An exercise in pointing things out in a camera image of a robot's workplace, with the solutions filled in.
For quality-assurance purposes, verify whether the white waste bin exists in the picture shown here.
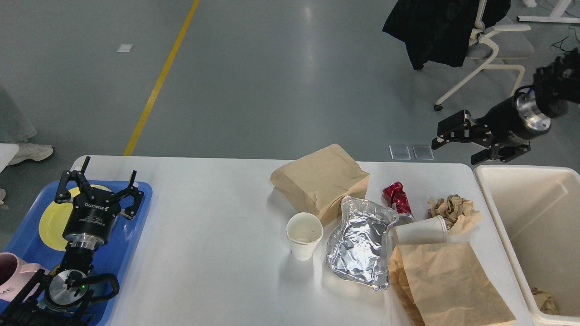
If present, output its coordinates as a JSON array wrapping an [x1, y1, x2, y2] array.
[[474, 165, 580, 326]]

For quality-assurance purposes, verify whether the black floor cable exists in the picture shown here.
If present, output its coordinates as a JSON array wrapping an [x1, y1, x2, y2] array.
[[550, 25, 580, 57]]

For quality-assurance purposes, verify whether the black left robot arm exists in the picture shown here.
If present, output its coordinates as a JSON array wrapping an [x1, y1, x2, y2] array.
[[1, 157, 153, 326]]

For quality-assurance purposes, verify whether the pink mug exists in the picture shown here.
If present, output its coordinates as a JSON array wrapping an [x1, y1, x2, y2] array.
[[0, 252, 44, 302]]

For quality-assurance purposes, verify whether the white paper cup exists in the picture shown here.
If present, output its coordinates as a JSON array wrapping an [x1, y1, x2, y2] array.
[[286, 212, 324, 261]]

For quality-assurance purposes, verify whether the yellow plate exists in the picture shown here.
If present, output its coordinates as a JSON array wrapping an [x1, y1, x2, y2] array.
[[38, 184, 114, 251]]

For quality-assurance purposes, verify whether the crumpled paper in bin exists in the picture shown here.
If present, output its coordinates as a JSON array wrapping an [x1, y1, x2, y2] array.
[[531, 288, 560, 315]]

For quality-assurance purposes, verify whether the crumpled brown paper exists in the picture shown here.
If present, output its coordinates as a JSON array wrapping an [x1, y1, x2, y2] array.
[[427, 194, 483, 235]]

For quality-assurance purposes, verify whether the crushed red can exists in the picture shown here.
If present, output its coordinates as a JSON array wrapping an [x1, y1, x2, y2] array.
[[382, 181, 415, 225]]

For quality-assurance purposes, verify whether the silver foil bag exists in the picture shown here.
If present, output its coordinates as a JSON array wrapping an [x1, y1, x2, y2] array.
[[325, 196, 399, 291]]

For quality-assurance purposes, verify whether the floor outlet plate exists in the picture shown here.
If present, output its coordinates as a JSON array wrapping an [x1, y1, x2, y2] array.
[[412, 144, 435, 160], [389, 144, 411, 160]]

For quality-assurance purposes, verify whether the left floor outlet plate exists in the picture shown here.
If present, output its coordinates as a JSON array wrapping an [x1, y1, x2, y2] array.
[[389, 144, 411, 160]]

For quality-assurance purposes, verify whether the blue plastic tray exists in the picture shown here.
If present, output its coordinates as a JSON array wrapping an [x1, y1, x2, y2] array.
[[0, 179, 153, 326]]

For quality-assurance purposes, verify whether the white desk leg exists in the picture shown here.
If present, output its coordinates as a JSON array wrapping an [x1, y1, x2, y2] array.
[[516, 0, 580, 24]]

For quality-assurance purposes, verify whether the white tissue block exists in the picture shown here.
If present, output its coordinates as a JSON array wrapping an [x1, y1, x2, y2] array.
[[393, 216, 448, 245]]

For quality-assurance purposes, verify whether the brown paper bag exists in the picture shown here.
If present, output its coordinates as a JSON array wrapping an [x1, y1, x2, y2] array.
[[388, 242, 516, 326], [270, 143, 370, 226]]

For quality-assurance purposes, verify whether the white office chair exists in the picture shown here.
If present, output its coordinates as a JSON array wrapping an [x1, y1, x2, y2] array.
[[433, 0, 531, 112]]

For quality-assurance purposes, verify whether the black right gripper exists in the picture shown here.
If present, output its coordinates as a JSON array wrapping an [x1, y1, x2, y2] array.
[[431, 93, 551, 165]]

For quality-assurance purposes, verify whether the black jacket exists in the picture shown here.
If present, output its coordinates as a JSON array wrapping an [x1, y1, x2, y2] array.
[[382, 0, 511, 71]]

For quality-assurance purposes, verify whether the right floor outlet plate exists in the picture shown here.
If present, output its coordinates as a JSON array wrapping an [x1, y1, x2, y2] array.
[[412, 144, 435, 160]]

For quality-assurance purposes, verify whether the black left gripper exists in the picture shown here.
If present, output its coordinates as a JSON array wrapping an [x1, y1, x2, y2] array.
[[55, 156, 145, 250]]

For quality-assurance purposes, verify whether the person in light clothes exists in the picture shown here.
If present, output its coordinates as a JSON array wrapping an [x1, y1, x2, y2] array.
[[0, 87, 54, 166]]

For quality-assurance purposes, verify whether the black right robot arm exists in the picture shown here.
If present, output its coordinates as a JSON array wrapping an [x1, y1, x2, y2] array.
[[431, 49, 580, 165]]

